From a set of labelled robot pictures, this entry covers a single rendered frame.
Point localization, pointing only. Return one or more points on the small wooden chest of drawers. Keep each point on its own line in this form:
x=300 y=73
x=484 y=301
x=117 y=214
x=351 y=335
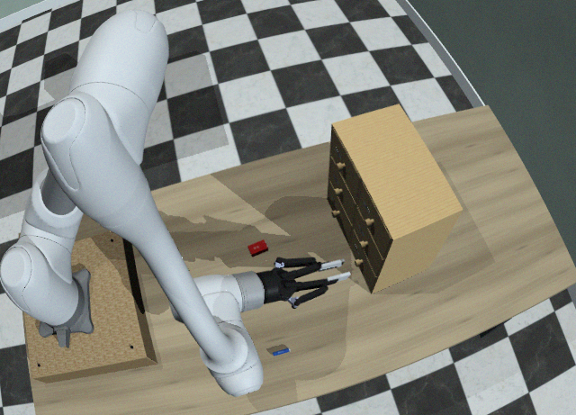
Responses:
x=417 y=205

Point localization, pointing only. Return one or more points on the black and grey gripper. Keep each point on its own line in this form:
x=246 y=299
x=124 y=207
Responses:
x=287 y=284

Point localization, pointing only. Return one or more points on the red nine-volt battery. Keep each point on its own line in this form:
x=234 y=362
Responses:
x=258 y=248

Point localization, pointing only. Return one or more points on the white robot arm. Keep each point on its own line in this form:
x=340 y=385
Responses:
x=93 y=145

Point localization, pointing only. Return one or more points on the brown wooden drawer front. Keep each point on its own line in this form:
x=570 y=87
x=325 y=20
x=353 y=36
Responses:
x=342 y=191
x=380 y=234
x=367 y=243
x=345 y=165
x=339 y=212
x=362 y=261

